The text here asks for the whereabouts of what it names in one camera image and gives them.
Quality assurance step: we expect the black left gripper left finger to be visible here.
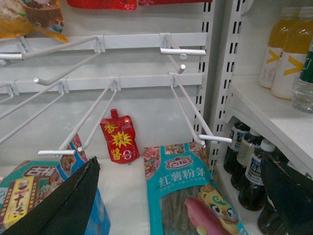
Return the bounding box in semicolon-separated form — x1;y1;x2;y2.
3;157;100;235

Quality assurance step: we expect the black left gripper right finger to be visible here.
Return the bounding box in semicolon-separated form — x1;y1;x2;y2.
261;154;313;235

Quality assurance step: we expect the white upper shelf board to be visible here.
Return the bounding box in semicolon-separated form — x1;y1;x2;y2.
224;75;313;178

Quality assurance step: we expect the water bottle at shelf edge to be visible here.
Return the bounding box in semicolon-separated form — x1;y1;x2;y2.
292;41;313;114

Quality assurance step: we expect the white slotted shelf upright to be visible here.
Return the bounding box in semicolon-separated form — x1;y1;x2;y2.
193;0;245;179

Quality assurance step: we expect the dark tea bottle front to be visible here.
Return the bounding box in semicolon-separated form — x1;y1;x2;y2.
238;139;275;211

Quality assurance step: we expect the dark tea bottle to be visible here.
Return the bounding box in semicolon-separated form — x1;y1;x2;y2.
231;128;264;191
238;139;275;211
223;121;250;174

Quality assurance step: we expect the blue spice box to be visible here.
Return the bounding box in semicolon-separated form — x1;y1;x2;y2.
0;135;111;235

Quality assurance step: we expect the dark tea bottle middle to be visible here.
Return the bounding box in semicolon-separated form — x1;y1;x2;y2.
231;128;264;191

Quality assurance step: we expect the dark tea bottle rear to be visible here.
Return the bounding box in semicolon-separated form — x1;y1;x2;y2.
223;121;250;174

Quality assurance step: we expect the red sauce spout pouch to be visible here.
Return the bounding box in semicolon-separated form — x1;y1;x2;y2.
100;109;140;164

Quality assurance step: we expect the teal sweet potato noodle bag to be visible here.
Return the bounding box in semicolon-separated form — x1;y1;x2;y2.
144;142;247;235

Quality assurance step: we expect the white peg hook centre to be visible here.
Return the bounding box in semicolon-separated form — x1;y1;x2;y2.
38;75;122;157

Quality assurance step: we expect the white peg hook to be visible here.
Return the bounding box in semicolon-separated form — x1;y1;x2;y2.
38;75;122;157
159;34;206;60
168;72;232;145
0;35;106;87

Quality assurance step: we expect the yellow vitamin drink bottle left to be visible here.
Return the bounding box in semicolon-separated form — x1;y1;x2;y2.
258;7;300;89

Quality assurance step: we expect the yellow vitamin drink bottle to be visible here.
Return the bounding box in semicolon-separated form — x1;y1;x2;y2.
271;6;313;100
258;7;300;89

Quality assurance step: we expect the yellow vitamin drink bottle right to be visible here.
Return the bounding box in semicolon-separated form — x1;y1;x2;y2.
271;6;313;100

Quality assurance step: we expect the white peg hook right lower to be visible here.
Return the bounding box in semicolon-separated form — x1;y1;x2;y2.
168;72;232;145

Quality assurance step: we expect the white peg hook upper left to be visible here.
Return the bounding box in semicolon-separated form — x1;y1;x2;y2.
0;35;106;87

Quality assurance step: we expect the white peg hook right upper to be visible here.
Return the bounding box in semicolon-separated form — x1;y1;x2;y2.
159;34;206;60

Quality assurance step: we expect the yellow snack bag hanging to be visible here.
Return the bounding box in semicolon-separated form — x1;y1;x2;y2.
0;0;68;43

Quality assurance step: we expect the red bag hanging top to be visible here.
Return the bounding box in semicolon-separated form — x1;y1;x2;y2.
67;0;137;11

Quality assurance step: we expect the white hook rail lower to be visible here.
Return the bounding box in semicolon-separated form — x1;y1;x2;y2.
0;72;204;95

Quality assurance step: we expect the white hook rail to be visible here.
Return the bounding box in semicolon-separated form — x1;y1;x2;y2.
0;32;208;54
0;72;204;95

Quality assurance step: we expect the white hook rail upper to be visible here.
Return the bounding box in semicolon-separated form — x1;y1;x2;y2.
0;32;208;54

